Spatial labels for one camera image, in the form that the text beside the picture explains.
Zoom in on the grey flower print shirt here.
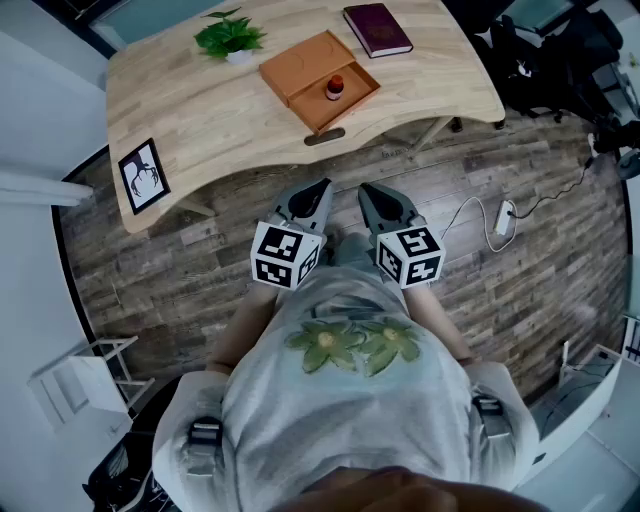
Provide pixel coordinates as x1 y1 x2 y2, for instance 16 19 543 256
152 232 541 512

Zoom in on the maroon hardcover book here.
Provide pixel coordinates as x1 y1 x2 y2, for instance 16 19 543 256
342 2 414 60

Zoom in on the white power strip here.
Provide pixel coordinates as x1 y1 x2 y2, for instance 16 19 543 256
493 199 516 236

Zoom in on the white table leg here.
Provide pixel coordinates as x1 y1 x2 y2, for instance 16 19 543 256
409 117 456 154
174 194 217 219

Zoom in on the grey harness strap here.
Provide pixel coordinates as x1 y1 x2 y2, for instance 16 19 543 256
472 394 511 441
184 417 224 479

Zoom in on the white cable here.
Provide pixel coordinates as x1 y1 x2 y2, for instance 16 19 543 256
439 196 511 254

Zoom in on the green potted plant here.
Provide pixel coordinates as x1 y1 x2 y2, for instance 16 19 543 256
193 7 268 66

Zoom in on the person's right forearm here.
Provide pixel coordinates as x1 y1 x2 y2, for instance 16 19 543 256
402 282 481 364

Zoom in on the black cable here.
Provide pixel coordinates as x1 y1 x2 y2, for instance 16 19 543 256
507 154 596 220

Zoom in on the black framed antler picture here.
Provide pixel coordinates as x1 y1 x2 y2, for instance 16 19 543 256
117 137 172 217

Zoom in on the person's left forearm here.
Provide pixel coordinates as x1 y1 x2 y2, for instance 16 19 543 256
207 282 281 374

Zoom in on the black office chair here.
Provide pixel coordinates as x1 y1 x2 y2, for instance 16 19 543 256
472 7 640 131

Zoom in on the white cabinet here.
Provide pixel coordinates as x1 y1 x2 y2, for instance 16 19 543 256
514 344 640 512

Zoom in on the orange wooden tray box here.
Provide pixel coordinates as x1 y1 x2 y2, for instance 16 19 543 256
258 29 382 136

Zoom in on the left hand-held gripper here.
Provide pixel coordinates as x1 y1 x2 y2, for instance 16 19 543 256
249 178 335 291

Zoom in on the black mesh chair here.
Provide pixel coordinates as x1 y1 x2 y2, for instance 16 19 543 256
82 432 169 512

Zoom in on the white wire rack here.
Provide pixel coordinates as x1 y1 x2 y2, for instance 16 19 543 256
622 314 640 362

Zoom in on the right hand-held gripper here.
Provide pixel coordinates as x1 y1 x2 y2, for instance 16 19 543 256
356 182 447 290

